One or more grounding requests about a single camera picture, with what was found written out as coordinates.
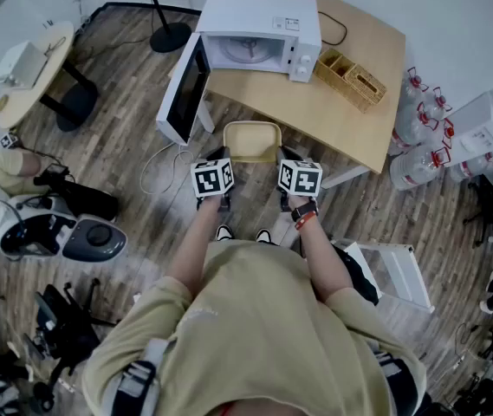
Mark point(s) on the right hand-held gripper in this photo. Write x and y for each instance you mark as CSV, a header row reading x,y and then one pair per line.
x,y
300,180

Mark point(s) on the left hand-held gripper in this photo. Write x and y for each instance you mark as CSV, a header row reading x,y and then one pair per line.
x,y
211,180

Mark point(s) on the yellow plastic tray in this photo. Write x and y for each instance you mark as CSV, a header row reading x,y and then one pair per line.
x,y
251,143

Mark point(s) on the white microwave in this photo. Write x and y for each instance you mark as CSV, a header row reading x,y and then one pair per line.
x,y
254,11

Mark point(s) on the person's left forearm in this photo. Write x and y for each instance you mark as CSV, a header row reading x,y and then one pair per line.
x,y
194,241

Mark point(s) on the person's right forearm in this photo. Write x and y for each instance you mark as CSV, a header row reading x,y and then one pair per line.
x,y
319,258

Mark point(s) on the glass microwave turntable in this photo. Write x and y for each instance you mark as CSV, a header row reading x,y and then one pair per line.
x,y
246,52

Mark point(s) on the white table leg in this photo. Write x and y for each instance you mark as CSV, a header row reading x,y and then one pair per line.
x,y
345,177
206,115

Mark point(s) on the black wristwatch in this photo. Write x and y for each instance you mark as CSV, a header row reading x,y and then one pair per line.
x,y
304,209

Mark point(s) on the red wristband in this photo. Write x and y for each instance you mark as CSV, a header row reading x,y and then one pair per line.
x,y
306,222

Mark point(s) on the person's left shoe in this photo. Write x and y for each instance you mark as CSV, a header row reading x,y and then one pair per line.
x,y
224,233

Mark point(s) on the person's shoe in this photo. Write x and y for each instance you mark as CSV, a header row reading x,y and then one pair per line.
x,y
224,233
264,236

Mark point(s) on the person's right shoe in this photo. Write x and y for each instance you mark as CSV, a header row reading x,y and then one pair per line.
x,y
264,236

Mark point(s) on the wicker desk organizer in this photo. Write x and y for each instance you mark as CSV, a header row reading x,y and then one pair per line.
x,y
354,80

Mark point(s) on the black standing fan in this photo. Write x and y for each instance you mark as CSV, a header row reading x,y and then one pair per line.
x,y
170,37

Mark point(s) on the group of clear water jugs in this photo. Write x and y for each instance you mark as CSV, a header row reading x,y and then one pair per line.
x,y
419,167

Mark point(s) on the black bag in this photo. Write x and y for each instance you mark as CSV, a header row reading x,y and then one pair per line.
x,y
361,275

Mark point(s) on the person's tan shirt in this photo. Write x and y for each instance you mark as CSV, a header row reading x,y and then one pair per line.
x,y
263,319

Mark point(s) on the round wooden side table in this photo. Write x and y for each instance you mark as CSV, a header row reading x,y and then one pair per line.
x,y
55,59

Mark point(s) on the white device with black interior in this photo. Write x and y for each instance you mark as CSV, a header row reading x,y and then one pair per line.
x,y
34,228

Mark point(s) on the white box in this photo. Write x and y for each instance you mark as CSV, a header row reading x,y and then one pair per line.
x,y
21,65

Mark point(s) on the tape roll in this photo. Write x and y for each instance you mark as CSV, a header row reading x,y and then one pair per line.
x,y
3,103

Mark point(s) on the black folded chair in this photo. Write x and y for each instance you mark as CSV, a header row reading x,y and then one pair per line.
x,y
64,327

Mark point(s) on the white metal frame stool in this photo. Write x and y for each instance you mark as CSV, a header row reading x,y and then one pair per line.
x,y
397,271

